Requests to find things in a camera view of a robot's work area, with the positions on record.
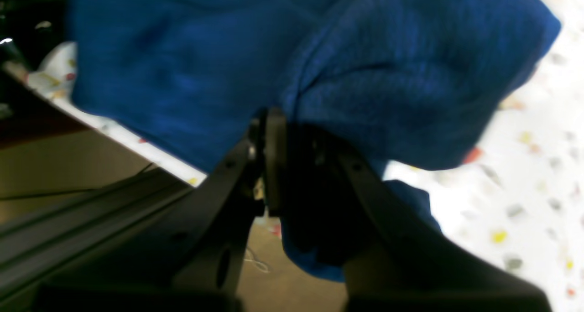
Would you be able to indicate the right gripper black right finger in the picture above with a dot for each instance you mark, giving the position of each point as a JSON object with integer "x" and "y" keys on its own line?
{"x": 344, "y": 221}

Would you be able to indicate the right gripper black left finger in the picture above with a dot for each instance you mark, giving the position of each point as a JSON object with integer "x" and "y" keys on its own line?
{"x": 191, "y": 259}

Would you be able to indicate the dark blue t-shirt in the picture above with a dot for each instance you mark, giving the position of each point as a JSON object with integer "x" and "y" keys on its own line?
{"x": 412, "y": 81}

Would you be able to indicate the white terrazzo tablecloth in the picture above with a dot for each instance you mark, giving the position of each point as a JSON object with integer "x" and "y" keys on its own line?
{"x": 516, "y": 201}

